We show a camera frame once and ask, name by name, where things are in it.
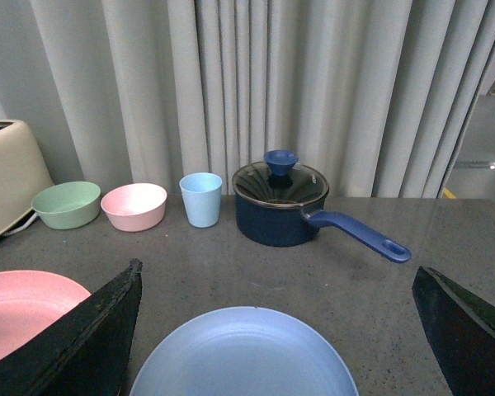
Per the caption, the green bowl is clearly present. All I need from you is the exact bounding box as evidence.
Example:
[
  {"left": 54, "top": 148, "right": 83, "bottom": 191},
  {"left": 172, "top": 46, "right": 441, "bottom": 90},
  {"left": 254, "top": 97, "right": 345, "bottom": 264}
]
[{"left": 31, "top": 181, "right": 101, "bottom": 230}]

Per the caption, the blue plate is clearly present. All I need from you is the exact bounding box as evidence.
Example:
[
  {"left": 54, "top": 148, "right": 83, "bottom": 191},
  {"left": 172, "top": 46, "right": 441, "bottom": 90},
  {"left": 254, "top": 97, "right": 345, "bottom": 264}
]
[{"left": 130, "top": 307, "right": 358, "bottom": 395}]

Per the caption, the pink plate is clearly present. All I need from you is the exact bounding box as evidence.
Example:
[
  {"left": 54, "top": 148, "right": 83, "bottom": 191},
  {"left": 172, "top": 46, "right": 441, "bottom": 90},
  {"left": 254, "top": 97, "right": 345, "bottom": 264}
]
[{"left": 0, "top": 270, "right": 91, "bottom": 360}]

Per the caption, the grey curtain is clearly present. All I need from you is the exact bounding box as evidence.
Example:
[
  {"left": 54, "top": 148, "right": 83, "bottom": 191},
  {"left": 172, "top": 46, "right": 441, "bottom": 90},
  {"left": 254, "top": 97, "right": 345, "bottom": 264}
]
[{"left": 0, "top": 1, "right": 495, "bottom": 198}]

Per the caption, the cream white toaster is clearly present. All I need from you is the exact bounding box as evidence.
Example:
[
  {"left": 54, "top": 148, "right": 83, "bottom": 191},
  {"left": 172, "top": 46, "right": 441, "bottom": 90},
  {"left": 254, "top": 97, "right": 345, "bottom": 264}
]
[{"left": 0, "top": 120, "right": 54, "bottom": 236}]

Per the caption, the pink bowl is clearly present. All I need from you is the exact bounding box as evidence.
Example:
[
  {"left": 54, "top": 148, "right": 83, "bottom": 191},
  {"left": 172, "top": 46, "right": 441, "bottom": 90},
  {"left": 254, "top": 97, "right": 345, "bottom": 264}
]
[{"left": 101, "top": 183, "right": 167, "bottom": 232}]

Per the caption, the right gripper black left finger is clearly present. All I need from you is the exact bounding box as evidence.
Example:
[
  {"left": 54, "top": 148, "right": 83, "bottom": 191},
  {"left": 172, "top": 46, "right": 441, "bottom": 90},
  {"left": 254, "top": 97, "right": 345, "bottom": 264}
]
[{"left": 0, "top": 258, "right": 143, "bottom": 395}]

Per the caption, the light blue cup right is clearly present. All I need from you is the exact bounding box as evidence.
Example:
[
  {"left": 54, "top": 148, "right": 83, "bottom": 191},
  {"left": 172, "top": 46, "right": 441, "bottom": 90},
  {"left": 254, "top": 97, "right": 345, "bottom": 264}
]
[{"left": 179, "top": 172, "right": 222, "bottom": 228}]

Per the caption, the glass pot lid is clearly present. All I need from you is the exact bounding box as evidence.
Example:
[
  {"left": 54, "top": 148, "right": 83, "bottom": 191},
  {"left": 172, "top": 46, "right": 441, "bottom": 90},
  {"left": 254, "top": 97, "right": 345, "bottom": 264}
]
[{"left": 232, "top": 149, "right": 329, "bottom": 208}]

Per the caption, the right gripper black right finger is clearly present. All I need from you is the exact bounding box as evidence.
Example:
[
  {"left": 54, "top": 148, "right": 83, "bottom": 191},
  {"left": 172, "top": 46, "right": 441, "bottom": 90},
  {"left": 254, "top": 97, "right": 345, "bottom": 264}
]
[{"left": 412, "top": 266, "right": 495, "bottom": 395}]

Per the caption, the dark blue saucepan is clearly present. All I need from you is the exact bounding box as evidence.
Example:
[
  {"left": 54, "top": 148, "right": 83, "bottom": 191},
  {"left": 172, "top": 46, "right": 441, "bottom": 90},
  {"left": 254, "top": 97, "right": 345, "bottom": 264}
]
[{"left": 235, "top": 194, "right": 412, "bottom": 263}]

